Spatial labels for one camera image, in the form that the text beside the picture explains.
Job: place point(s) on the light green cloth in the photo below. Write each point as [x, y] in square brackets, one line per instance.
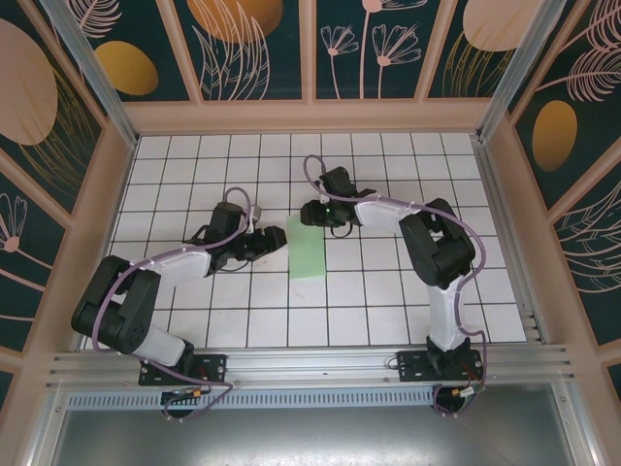
[305, 252]

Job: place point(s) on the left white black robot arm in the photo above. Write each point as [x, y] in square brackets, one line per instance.
[184, 264]

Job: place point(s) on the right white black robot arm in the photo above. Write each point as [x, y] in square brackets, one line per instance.
[444, 315]

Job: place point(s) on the grey metal sheet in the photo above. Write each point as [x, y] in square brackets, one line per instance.
[310, 437]

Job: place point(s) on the small controller board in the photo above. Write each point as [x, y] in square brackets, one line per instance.
[468, 391]
[186, 394]

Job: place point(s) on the aluminium mounting rail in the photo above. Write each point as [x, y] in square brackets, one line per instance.
[310, 364]

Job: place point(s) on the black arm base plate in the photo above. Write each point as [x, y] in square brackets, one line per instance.
[213, 369]
[412, 366]

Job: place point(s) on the aluminium side rail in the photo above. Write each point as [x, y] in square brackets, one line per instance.
[504, 242]

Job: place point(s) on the aluminium corner post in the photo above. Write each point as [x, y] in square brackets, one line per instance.
[92, 68]
[514, 68]

